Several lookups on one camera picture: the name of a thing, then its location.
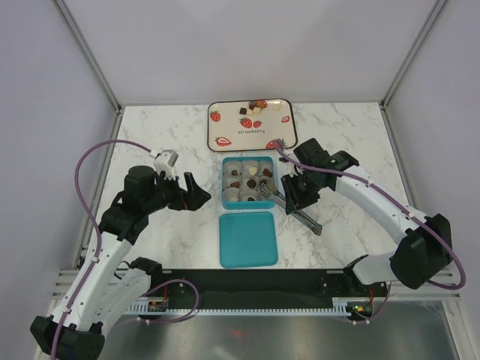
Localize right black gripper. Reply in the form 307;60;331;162
280;169;326;215

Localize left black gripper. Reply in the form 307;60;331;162
143;170;210;214

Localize metal tongs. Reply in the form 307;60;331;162
259;180;323;236

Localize brown square chocolate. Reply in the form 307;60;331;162
263;169;273;178

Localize dark round chocolate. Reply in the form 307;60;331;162
247;179;257;188

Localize teal tin lid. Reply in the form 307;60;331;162
219;211;278;269

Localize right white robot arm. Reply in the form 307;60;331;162
280;151;455;296

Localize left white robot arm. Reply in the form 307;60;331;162
30;166;212;359

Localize teal tin box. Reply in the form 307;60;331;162
220;156;277;211

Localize strawberry print tray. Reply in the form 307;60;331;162
207;98;298;152

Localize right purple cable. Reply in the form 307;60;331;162
273;139;468;326

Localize purple cable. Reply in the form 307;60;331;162
52;139;200;356
273;139;468;326

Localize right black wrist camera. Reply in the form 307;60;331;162
293;138;329;168

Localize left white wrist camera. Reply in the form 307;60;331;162
149;149;179;181

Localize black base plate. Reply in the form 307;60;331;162
150;269;387;309

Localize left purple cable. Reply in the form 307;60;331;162
52;139;200;356

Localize white slotted cable duct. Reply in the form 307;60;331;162
124;299;351;317

